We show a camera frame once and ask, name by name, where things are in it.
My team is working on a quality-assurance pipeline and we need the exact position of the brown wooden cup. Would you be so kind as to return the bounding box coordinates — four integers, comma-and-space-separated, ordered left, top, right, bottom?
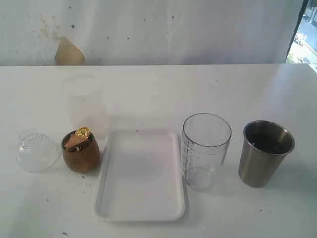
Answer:
61, 131, 101, 174

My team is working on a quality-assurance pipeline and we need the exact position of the stainless steel cup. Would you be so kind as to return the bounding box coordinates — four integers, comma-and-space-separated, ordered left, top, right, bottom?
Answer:
238, 120, 295, 188

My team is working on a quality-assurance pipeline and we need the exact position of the clear plastic dome lid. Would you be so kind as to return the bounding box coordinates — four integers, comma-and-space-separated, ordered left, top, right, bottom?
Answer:
16, 128, 61, 173

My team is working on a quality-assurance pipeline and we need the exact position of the clear plastic shaker cup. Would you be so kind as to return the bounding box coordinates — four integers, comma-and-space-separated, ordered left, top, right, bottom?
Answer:
181, 113, 232, 191

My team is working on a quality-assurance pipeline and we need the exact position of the white plastic tray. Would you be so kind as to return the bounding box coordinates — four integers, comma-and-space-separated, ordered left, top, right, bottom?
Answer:
93, 130, 186, 222

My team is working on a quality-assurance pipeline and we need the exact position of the translucent plastic container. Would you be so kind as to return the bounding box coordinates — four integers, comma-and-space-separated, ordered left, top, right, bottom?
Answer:
61, 72, 109, 139

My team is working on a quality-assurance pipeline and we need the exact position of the dark window frame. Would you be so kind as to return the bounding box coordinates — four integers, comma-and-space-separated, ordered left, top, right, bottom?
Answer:
285, 0, 309, 63

